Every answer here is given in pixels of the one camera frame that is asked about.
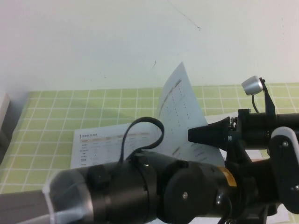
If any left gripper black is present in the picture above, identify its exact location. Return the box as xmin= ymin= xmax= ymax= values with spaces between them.
xmin=219 ymin=139 xmax=279 ymax=224

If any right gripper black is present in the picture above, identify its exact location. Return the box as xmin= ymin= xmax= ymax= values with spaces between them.
xmin=187 ymin=108 xmax=279 ymax=150

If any white printed book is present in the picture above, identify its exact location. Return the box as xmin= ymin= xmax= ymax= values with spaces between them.
xmin=70 ymin=61 xmax=291 ymax=224

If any green checked tablecloth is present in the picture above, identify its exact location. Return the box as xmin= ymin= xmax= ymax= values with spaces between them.
xmin=0 ymin=83 xmax=299 ymax=224

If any white box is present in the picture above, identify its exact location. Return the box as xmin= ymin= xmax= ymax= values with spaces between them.
xmin=0 ymin=92 xmax=11 ymax=132

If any black right camera cable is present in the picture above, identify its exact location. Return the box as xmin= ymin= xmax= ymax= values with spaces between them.
xmin=250 ymin=93 xmax=259 ymax=114

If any black strap loop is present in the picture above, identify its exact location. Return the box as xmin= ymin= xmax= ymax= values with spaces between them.
xmin=118 ymin=116 xmax=165 ymax=169

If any white cable tie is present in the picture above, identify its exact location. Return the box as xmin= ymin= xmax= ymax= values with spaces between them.
xmin=43 ymin=179 xmax=58 ymax=223

